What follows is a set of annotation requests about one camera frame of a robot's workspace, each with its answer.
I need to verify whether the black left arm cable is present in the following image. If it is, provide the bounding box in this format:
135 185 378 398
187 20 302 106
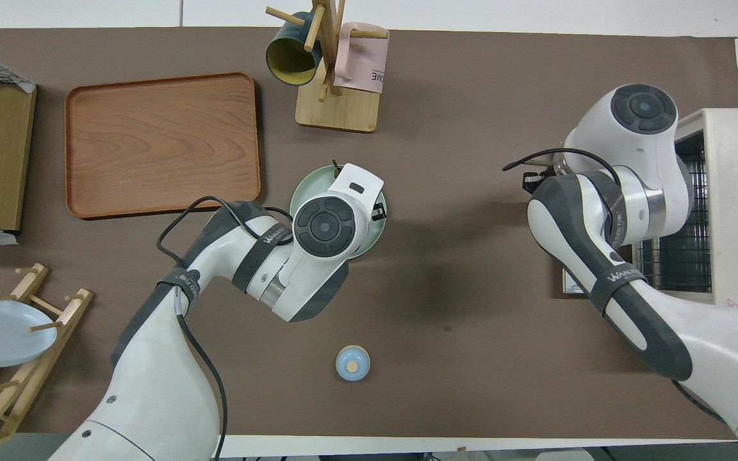
156 195 294 461

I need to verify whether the dark green mug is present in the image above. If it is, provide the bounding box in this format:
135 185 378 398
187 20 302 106
265 12 325 87

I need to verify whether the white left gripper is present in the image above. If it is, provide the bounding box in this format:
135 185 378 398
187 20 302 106
329 163 388 223

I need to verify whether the pink mug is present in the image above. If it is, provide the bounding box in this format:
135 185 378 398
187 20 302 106
332 22 390 95

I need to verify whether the wooden mug tree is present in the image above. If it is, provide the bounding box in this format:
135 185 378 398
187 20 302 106
265 0 389 134

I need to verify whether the pale green plate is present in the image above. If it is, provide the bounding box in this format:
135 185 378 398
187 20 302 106
289 165 388 261

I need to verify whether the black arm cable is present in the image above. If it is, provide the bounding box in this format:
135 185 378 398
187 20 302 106
156 195 294 461
502 147 623 188

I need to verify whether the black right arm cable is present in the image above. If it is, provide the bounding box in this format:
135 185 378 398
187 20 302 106
502 147 623 188

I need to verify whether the metal oven rack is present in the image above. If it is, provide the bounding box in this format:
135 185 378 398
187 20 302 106
634 131 711 293

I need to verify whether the brown table mat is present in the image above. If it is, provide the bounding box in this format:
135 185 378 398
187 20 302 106
0 27 738 442

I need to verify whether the wooden dish rack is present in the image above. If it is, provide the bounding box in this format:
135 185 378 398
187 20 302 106
0 263 94 457

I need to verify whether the wooden serving tray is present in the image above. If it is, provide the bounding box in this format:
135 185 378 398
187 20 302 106
65 72 262 220

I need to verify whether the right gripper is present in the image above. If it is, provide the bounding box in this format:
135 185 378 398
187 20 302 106
522 151 576 195

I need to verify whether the glass oven door with handle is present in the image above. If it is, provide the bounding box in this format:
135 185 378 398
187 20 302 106
561 266 602 296

